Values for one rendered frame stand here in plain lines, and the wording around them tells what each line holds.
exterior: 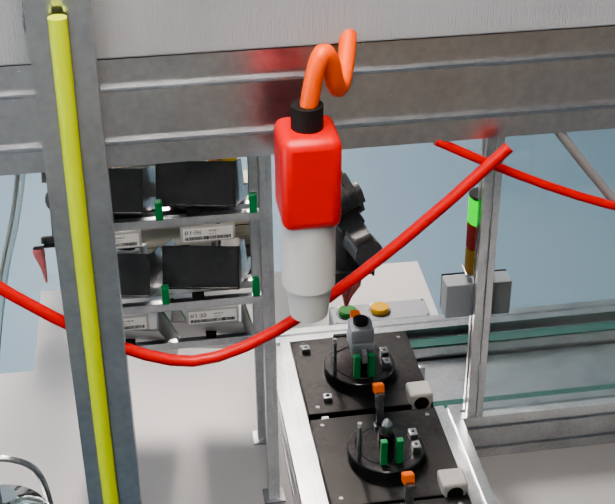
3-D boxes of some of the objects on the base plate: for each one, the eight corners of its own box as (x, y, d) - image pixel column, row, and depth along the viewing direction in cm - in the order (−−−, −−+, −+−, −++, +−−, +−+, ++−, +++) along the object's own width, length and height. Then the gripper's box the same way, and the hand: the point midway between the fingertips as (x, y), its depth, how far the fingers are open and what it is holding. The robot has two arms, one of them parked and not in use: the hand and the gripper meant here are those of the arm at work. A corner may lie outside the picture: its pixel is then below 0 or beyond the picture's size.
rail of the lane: (264, 370, 266) (263, 327, 261) (663, 330, 278) (670, 289, 272) (267, 385, 262) (266, 343, 256) (673, 345, 273) (680, 303, 267)
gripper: (369, 228, 249) (366, 293, 257) (319, 232, 248) (317, 297, 256) (376, 247, 243) (373, 312, 252) (325, 251, 242) (323, 316, 250)
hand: (345, 301), depth 253 cm, fingers closed
